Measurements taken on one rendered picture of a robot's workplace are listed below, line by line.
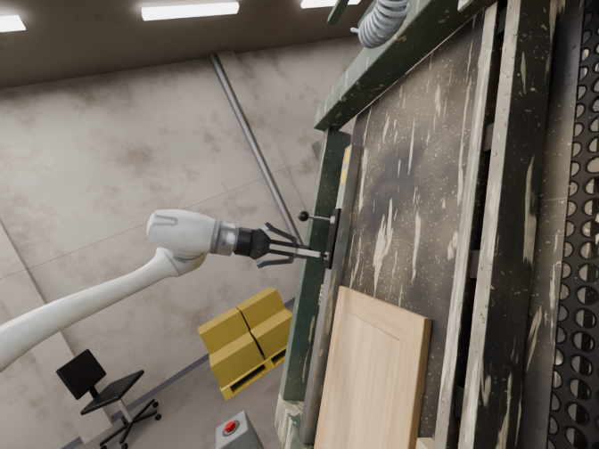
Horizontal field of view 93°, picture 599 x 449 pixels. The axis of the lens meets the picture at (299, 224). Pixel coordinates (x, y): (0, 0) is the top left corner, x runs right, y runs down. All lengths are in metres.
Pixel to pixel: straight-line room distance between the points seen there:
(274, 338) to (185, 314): 1.63
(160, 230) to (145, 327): 3.90
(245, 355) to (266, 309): 0.62
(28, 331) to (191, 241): 0.33
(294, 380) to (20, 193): 4.20
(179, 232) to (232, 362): 2.77
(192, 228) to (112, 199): 3.93
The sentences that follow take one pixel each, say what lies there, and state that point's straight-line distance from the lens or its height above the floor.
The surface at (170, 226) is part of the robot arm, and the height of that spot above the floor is 1.65.
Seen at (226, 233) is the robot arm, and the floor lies 1.58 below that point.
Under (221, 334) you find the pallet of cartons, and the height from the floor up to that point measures 0.52.
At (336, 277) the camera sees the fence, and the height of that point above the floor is 1.30.
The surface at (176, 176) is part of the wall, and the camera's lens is 4.70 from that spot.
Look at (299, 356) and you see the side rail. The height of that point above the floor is 1.02.
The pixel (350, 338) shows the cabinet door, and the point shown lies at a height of 1.18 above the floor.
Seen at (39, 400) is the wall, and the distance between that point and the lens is 4.91.
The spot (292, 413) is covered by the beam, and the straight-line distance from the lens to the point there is 1.22.
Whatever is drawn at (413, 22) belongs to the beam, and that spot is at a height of 1.83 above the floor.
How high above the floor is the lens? 1.58
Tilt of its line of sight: 5 degrees down
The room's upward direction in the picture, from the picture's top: 25 degrees counter-clockwise
